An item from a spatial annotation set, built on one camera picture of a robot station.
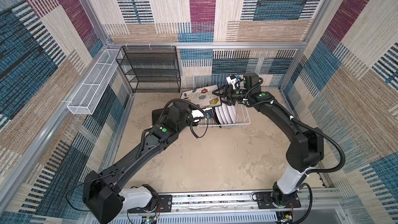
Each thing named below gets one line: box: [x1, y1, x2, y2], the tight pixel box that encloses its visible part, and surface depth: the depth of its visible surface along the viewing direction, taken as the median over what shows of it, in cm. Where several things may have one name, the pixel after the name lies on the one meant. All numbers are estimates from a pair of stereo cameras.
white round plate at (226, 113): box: [221, 102, 233, 125], surface depth 91 cm
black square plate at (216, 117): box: [211, 106, 222, 129], surface depth 91 cm
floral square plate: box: [180, 84, 222, 109], surface depth 84 cm
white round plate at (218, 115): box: [214, 106, 225, 125], surface depth 91 cm
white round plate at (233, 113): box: [226, 104, 239, 124], surface depth 93 cm
